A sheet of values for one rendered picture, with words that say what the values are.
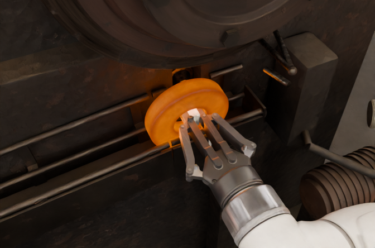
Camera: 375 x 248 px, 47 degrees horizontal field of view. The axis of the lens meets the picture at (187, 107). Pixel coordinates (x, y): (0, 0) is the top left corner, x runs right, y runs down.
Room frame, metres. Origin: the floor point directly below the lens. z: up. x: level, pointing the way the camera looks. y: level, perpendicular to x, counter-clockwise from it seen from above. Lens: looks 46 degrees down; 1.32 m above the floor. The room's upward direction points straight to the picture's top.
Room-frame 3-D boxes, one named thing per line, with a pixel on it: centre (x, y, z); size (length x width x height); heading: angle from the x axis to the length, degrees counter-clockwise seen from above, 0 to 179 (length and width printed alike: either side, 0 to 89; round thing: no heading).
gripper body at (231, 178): (0.39, -0.07, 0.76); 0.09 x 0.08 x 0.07; 25
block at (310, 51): (0.66, -0.23, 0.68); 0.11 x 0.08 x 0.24; 25
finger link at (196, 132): (0.45, -0.03, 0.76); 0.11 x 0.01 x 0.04; 27
